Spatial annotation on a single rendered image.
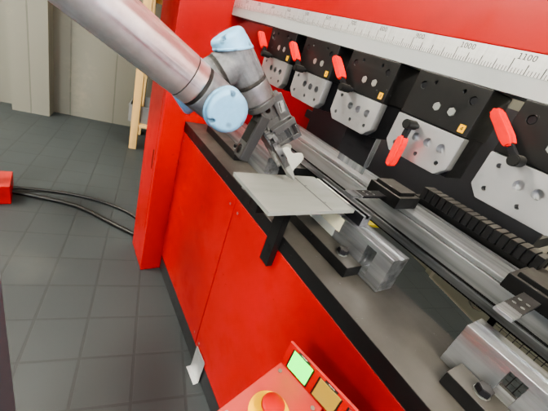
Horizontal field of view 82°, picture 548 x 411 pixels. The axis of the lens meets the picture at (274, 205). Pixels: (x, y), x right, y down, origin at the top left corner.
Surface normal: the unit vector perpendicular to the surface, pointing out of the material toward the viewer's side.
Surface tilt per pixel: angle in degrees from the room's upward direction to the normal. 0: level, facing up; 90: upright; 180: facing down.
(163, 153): 90
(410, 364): 0
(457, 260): 90
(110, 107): 90
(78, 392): 0
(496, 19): 90
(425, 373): 0
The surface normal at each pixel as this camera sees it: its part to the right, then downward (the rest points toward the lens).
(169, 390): 0.30, -0.84
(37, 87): 0.29, 0.52
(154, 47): 0.51, 0.46
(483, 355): -0.82, 0.01
